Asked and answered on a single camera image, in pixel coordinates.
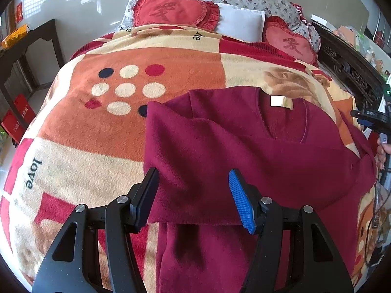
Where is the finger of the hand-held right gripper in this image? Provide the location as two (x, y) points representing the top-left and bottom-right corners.
(350, 109), (386, 129)

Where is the small red heart cushion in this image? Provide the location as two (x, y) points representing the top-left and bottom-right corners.
(262, 16), (320, 65)

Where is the large red heart cushion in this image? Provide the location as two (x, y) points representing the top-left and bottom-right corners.
(133, 0), (220, 32)

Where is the person's right hand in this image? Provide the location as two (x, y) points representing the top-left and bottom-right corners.
(375, 137), (391, 171)

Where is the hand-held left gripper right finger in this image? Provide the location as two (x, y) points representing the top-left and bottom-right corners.
(228, 168), (355, 293)

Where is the printed orange red blanket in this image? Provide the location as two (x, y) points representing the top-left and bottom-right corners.
(0, 26), (379, 293)

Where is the dark carved wooden nightstand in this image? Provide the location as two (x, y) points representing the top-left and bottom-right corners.
(312, 21), (388, 119)

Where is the dark wooden side table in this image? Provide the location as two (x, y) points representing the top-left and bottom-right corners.
(0, 19), (66, 113)

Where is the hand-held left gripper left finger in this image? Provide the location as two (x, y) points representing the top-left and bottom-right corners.
(31, 167), (160, 293)

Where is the white pillow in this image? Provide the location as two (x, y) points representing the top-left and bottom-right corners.
(214, 2), (266, 42)

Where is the red gift box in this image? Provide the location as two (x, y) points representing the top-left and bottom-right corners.
(1, 110), (25, 142)
(14, 94), (37, 126)

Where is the maroon knit sweater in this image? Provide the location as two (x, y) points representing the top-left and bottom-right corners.
(143, 87), (378, 293)

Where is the yellow box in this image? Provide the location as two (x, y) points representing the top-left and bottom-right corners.
(1, 24), (31, 49)

